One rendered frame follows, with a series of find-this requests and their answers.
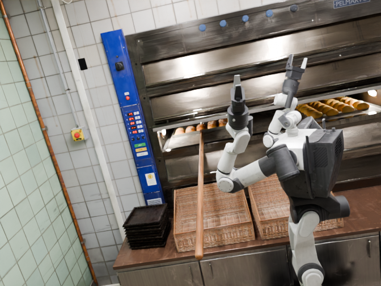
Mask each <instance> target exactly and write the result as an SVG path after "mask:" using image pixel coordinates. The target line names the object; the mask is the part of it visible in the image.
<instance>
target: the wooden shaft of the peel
mask: <svg viewBox="0 0 381 286"><path fill-rule="evenodd" d="M203 250H204V133H203V132H201V133H200V152H199V167H198V194H197V220H196V247H195V258H196V259H197V260H201V259H203Z"/></svg>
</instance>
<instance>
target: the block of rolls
mask: <svg viewBox="0 0 381 286"><path fill-rule="evenodd" d="M369 107H370V105H369V104H368V103H365V102H363V101H360V100H356V99H353V98H349V97H344V96H340V97H336V98H330V99H325V100H319V101H315V102H309V103H306V104H299V105H298V106H296V109H298V111H300V112H301V113H304V114H305V115H307V116H312V117H313V118H314V119H317V118H320V117H322V115H323V114H326V115H327V116H334V115H337V114H338V112H339V111H341V112H342V113H349V112H353V111H354V109H355V108H356V109H357V110H365V109H368V108H369ZM322 113H323V114H322Z"/></svg>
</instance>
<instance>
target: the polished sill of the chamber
mask: <svg viewBox="0 0 381 286"><path fill-rule="evenodd" d="M380 117H381V111H375V112H369V113H363V114H359V115H353V116H347V117H341V118H337V119H331V120H325V127H332V126H336V125H342V124H348V123H354V122H358V121H364V120H370V119H376V118H380ZM317 123H318V124H319V125H320V126H321V128H323V122H322V121H319V122H317ZM266 132H268V131H265V132H259V133H253V134H252V136H251V137H250V139H249V141H253V140H259V139H263V137H264V134H265V133H266ZM280 132H282V133H286V129H285V128H281V130H280ZM233 142H234V138H233V137H232V138H226V139H221V140H215V141H209V142H204V149H209V148H215V147H219V146H225V145H226V144H227V143H233ZM197 150H200V144H194V145H188V146H182V147H178V148H172V149H166V150H162V156H163V157H165V156H169V155H175V154H181V153H187V152H193V151H197Z"/></svg>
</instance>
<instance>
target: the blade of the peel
mask: <svg viewBox="0 0 381 286"><path fill-rule="evenodd" d="M217 122H218V121H217ZM204 124H205V125H206V126H207V129H204V132H210V131H216V130H220V129H226V125H225V126H221V127H219V125H218V127H215V128H209V129H208V123H204ZM177 129H178V128H176V130H177ZM176 130H175V132H176ZM175 132H174V133H173V135H172V137H173V138H177V137H183V136H189V135H193V134H199V133H200V131H194V132H188V133H182V134H176V135H175Z"/></svg>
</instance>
